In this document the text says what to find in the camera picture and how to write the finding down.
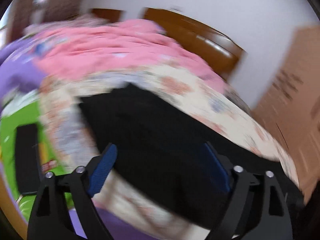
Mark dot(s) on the green package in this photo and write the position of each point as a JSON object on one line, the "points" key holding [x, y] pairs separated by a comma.
{"points": [[29, 114]]}

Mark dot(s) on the floral cream quilt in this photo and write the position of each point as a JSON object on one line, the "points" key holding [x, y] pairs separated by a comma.
{"points": [[74, 145]]}

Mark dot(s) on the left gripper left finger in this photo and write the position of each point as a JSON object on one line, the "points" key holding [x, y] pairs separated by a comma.
{"points": [[50, 217]]}

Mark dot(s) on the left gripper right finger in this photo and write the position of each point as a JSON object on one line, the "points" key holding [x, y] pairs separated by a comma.
{"points": [[255, 207]]}

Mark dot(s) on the brown wooden headboard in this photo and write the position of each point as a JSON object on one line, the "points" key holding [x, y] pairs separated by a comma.
{"points": [[220, 52]]}

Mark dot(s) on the black pants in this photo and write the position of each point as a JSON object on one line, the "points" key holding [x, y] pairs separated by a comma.
{"points": [[171, 157]]}

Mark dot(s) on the pink duvet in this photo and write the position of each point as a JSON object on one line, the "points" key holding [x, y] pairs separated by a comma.
{"points": [[73, 49]]}

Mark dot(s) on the brown patterned curtain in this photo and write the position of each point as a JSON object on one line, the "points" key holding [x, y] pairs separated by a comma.
{"points": [[20, 11]]}

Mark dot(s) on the light wooden wardrobe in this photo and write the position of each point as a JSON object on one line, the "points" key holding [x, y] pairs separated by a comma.
{"points": [[289, 109]]}

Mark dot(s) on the black smartphone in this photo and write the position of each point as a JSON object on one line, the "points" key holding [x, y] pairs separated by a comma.
{"points": [[28, 170]]}

